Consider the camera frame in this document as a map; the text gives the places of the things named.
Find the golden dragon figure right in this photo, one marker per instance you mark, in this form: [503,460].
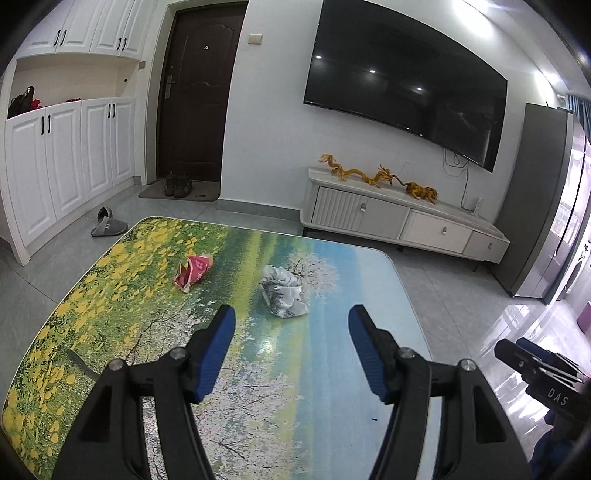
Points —
[421,192]

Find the pink red crumpled wrapper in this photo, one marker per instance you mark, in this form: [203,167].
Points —
[191,270]

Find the large wall television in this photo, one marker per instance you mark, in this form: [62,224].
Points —
[371,61]

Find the white grey crumpled bag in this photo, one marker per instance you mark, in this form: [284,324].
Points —
[282,292]

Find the dark brown entrance door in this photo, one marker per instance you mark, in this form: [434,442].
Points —
[195,86]

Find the brown door mat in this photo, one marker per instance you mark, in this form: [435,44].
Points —
[201,191]

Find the golden dragon figure left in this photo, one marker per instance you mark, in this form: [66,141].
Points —
[341,171]

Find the white tv cabinet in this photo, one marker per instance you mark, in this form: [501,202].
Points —
[390,215]

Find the grey slipper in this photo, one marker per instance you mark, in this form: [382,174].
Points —
[107,225]

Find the dark shoes pair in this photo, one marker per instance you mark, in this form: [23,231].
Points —
[177,186]

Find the golden dragon figure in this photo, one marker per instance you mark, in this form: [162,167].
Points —
[383,175]
[421,192]
[341,171]

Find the white shoe cabinet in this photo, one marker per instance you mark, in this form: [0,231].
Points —
[58,161]

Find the black bag on shelf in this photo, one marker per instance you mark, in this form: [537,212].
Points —
[24,103]

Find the grey tall cabinet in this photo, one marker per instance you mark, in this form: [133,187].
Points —
[533,195]

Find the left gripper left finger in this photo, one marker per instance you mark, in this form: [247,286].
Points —
[208,350]

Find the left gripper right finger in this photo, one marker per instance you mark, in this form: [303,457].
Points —
[377,352]

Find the golden dragon figure middle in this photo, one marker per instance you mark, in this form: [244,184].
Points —
[383,175]

